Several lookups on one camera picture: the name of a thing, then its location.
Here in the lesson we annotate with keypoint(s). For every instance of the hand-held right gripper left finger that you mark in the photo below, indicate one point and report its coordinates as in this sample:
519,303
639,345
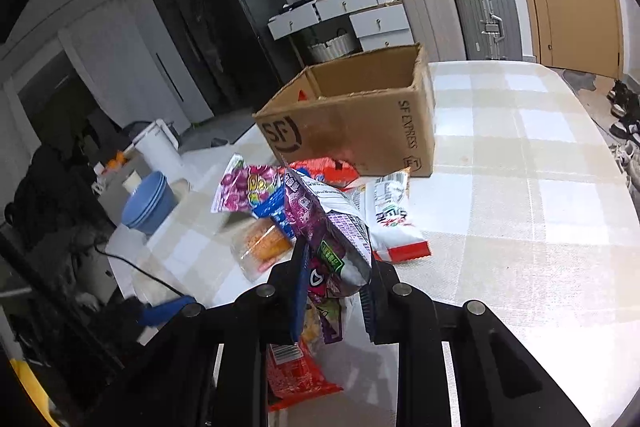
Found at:
299,302

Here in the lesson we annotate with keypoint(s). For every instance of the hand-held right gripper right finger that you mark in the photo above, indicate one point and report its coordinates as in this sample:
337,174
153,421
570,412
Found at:
367,309

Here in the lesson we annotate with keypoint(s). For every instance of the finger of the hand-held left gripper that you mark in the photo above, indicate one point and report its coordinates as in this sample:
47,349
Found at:
162,313

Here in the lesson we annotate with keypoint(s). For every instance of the purple and white snack packet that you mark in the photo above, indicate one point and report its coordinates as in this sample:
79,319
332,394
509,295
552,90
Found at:
325,227

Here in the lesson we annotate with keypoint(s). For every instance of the brown cardboard box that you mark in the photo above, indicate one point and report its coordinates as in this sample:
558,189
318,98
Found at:
350,132

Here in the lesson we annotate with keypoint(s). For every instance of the colourful purple candy packet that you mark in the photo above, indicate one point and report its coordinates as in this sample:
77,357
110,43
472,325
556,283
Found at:
327,317

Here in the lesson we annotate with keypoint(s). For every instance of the clear packet of orange bread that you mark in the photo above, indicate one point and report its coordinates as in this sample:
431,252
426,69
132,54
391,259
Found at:
262,247

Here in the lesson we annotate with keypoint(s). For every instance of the blue snack packet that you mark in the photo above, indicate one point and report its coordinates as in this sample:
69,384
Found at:
272,213

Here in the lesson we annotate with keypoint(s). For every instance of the white packet with red stripe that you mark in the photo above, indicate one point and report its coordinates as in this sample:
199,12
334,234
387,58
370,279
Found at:
390,217

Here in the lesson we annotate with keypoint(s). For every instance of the stacked blue bowls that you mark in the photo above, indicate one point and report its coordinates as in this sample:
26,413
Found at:
147,207

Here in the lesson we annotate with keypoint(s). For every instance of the grape print candy packet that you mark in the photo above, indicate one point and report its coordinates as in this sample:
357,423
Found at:
240,187

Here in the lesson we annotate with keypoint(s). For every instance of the white cup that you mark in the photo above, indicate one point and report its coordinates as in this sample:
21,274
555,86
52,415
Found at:
132,182

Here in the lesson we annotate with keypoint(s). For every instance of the red and white snack packet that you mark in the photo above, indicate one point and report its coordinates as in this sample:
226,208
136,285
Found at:
325,169

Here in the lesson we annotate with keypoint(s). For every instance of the orange fruits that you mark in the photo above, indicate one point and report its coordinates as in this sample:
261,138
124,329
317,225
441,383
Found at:
116,162

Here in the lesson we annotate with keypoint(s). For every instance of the white trash bin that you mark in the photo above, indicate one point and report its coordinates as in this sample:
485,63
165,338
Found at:
157,152

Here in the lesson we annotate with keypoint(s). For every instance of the dark clothing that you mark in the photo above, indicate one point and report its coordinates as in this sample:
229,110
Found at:
50,192

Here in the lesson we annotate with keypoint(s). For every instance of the checked tablecloth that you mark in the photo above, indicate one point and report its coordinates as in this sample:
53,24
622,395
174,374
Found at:
500,187

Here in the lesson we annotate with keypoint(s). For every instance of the woven laundry basket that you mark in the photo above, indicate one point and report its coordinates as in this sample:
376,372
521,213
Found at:
332,47

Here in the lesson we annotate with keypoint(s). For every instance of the black refrigerator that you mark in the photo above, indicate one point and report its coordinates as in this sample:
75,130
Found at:
180,22

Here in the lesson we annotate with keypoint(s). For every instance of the grey refrigerator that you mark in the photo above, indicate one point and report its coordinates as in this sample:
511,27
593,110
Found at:
255,12

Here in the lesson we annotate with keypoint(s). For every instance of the white drawer cabinet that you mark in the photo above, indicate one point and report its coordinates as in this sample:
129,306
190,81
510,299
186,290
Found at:
345,4

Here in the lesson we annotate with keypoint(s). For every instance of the beige suitcase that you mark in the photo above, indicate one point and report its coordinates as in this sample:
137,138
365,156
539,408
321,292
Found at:
430,12

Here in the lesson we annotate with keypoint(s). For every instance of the grey floor mat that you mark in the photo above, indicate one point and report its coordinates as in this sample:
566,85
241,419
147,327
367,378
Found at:
582,79

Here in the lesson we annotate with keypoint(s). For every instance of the pile of shoes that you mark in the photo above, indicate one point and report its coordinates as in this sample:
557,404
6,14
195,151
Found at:
627,129

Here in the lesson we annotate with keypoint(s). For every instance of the grey suitcase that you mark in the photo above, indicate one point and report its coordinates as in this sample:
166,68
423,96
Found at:
485,12

